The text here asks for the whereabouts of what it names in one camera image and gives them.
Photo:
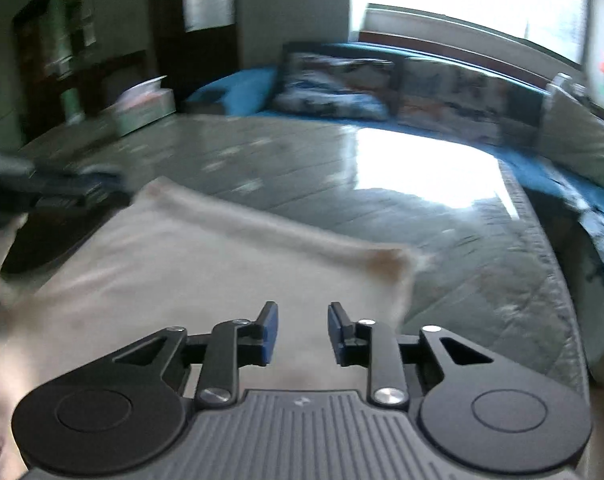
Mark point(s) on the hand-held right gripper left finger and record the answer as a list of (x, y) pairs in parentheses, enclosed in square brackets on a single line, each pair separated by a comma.
[(270, 332)]

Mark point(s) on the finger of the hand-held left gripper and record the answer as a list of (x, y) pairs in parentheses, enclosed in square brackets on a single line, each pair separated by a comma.
[(82, 184)]

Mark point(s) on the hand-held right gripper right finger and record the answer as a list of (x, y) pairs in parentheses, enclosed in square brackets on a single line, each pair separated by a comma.
[(336, 332)]

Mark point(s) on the cream fleece garment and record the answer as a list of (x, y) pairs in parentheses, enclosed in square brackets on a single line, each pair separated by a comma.
[(182, 270)]

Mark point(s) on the dark round table inset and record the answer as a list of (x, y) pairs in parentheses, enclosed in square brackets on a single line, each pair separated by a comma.
[(47, 245)]

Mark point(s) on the tissue box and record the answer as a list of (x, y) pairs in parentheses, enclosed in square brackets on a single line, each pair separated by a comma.
[(142, 107)]

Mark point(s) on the dark wooden display cabinet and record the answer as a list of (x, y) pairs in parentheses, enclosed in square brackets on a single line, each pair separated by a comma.
[(57, 35)]

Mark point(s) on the dark door with frosted glass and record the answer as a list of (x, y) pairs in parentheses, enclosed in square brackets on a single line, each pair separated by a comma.
[(207, 55)]

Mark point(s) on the blue sofa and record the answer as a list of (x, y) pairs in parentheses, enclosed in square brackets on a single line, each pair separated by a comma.
[(242, 92)]

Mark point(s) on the butterfly print cushion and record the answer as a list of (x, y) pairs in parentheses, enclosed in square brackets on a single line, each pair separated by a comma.
[(461, 100), (332, 85)]

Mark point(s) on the light grey cushion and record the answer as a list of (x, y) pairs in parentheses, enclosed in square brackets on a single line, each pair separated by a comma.
[(576, 135)]

